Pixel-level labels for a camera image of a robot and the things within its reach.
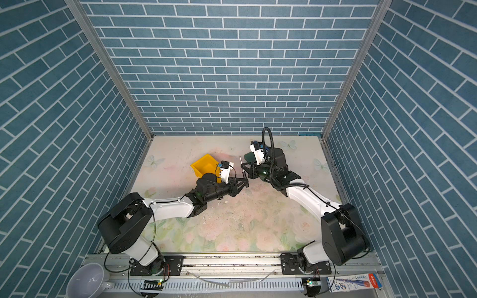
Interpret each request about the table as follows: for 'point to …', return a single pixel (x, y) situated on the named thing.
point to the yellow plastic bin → (207, 164)
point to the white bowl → (87, 282)
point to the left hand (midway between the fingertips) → (247, 182)
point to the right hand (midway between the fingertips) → (240, 163)
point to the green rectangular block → (250, 157)
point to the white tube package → (353, 282)
